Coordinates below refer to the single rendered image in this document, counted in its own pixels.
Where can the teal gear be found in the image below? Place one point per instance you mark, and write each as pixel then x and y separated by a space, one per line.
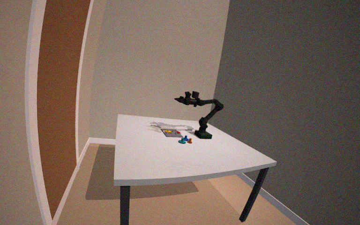
pixel 182 141

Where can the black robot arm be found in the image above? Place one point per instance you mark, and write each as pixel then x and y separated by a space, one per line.
pixel 197 101

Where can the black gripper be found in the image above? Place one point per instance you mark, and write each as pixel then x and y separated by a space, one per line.
pixel 186 101

